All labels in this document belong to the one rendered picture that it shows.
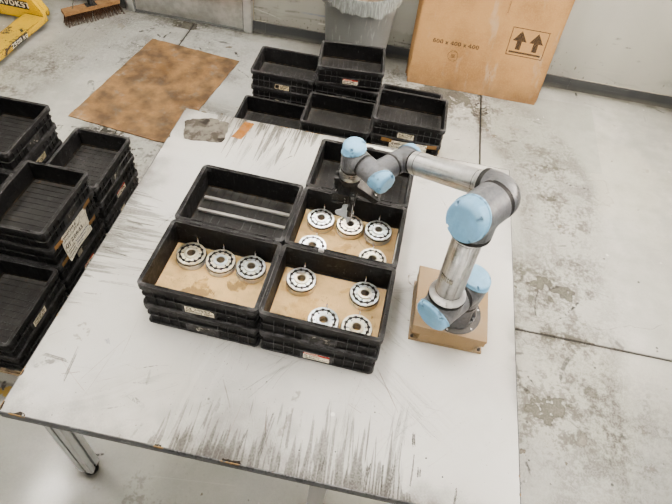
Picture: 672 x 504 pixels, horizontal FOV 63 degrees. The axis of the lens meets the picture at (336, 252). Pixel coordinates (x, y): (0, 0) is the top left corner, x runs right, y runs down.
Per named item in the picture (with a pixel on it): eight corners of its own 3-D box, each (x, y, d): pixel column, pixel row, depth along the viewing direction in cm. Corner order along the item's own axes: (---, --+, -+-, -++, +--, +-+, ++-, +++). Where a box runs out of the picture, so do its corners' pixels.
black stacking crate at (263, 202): (302, 207, 217) (304, 186, 208) (282, 263, 198) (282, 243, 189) (207, 186, 220) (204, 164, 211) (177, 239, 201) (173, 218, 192)
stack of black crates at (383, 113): (431, 160, 347) (448, 100, 313) (427, 192, 328) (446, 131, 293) (369, 148, 349) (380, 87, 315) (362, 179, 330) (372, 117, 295)
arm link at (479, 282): (487, 298, 187) (502, 276, 176) (462, 319, 181) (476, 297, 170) (461, 275, 192) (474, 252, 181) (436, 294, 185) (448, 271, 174)
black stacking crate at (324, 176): (411, 179, 234) (416, 159, 225) (401, 228, 215) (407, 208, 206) (320, 160, 236) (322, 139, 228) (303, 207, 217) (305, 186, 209)
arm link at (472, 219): (467, 317, 180) (521, 195, 139) (437, 341, 173) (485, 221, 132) (440, 294, 186) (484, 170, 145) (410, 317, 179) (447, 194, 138)
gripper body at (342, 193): (335, 187, 194) (337, 164, 184) (359, 192, 193) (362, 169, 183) (330, 204, 190) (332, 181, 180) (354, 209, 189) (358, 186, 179)
